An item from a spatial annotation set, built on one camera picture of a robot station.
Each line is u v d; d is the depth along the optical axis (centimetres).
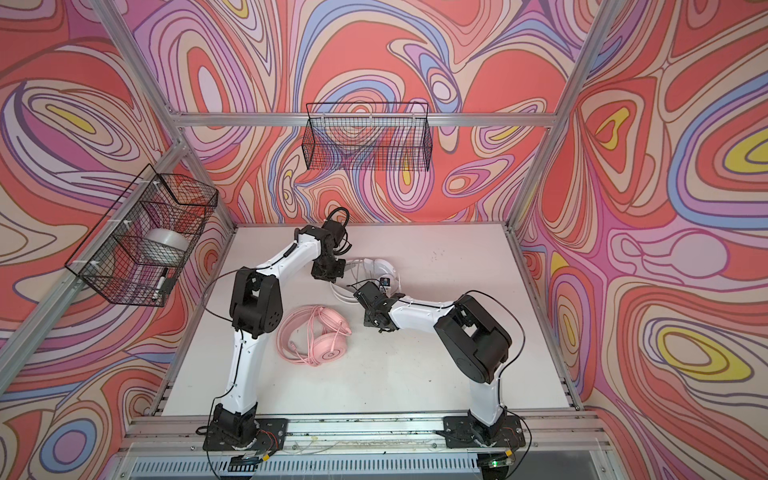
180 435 75
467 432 73
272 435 73
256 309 59
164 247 70
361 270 99
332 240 79
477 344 49
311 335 82
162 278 73
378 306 73
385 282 86
